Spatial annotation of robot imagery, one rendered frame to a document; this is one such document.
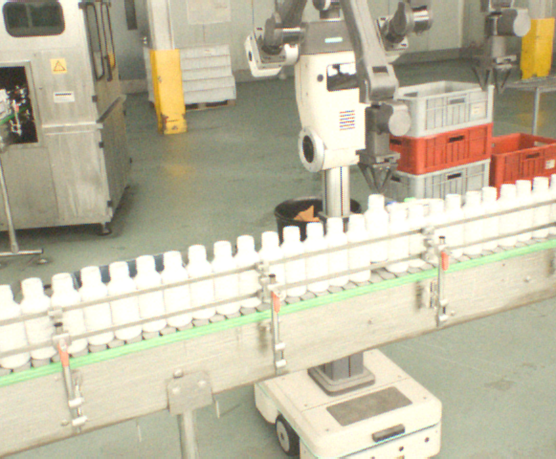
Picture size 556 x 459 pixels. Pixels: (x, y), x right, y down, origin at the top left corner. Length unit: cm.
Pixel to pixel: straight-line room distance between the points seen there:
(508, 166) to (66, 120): 307
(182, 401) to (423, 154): 264
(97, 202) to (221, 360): 374
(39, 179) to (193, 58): 609
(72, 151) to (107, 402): 374
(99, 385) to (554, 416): 204
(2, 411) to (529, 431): 207
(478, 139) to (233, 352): 291
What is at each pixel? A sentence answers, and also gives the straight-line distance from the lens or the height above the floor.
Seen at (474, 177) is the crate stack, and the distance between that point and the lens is 421.
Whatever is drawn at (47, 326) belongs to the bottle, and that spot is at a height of 107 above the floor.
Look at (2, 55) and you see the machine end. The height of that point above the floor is 139.
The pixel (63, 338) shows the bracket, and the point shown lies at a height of 108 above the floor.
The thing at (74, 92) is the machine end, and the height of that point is 111.
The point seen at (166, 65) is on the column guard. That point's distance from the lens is 908.
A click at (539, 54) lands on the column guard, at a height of 56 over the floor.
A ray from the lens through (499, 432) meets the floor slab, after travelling 288.
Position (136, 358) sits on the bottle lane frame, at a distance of 147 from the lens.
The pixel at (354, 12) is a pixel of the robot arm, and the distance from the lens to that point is 162.
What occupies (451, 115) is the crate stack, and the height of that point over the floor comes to 98.
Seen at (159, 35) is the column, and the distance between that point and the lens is 921.
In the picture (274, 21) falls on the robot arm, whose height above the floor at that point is 161.
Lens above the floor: 168
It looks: 19 degrees down
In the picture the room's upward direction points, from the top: 3 degrees counter-clockwise
